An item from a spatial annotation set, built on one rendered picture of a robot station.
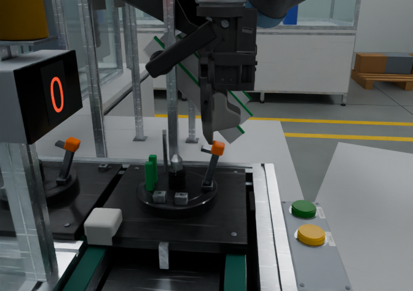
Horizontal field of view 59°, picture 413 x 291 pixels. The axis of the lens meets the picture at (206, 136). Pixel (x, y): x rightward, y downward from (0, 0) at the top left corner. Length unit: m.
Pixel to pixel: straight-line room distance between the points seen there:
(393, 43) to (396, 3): 0.86
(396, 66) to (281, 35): 2.37
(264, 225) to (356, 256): 0.21
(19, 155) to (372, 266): 0.58
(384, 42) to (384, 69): 3.41
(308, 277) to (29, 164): 0.37
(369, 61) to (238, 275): 5.77
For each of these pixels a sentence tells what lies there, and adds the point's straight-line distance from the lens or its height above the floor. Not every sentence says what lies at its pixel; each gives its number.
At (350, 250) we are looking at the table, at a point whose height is 0.86.
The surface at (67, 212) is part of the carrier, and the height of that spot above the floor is 0.97.
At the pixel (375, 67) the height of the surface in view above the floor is 0.24.
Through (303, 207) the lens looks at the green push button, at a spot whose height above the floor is 0.97.
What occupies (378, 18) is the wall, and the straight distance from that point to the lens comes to 9.55.
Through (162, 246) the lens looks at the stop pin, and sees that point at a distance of 0.55.
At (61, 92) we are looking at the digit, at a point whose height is 1.20.
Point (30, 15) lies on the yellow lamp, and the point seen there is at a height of 1.28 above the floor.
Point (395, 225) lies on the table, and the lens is 0.86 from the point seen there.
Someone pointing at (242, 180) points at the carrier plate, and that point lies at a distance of 0.70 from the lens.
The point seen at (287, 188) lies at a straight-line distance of 0.91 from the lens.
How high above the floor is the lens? 1.30
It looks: 22 degrees down
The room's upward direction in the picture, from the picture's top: straight up
